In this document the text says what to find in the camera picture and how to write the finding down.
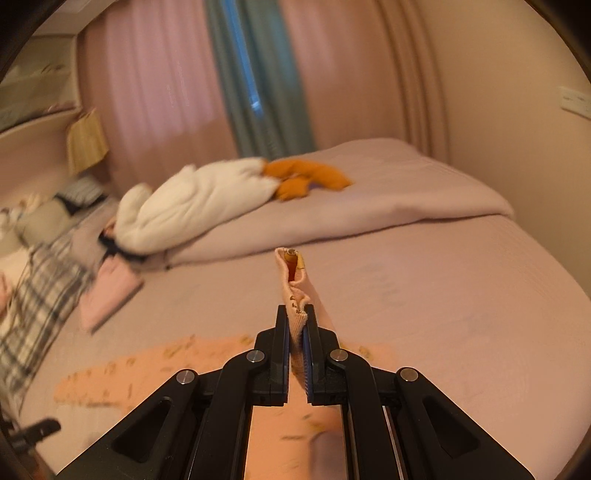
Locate peach duck print shirt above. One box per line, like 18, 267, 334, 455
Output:
54, 252, 394, 479

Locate lilac bed sheet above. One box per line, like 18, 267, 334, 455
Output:
19, 216, 590, 479

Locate folded pink garment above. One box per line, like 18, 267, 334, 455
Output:
79, 256, 143, 332

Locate plaid pillow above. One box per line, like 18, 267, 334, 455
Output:
1, 244, 92, 402

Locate dark navy garment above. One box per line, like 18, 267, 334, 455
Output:
98, 229, 147, 263

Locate grey pillow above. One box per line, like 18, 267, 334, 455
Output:
15, 199, 75, 247

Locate small plush toys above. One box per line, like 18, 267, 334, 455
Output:
0, 193, 45, 237

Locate lilac folded duvet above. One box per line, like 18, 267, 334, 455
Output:
165, 139, 514, 267

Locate striped pillow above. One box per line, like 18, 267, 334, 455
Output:
54, 176, 107, 216

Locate yellow pleated lampshade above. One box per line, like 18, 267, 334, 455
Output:
66, 109, 109, 176

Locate teal curtain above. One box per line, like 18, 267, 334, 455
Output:
204, 0, 315, 160

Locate pink curtain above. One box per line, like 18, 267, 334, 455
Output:
79, 1, 449, 192

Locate white power strip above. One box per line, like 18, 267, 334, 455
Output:
559, 86, 591, 120

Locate white wall shelf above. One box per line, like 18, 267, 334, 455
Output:
1, 35, 82, 136

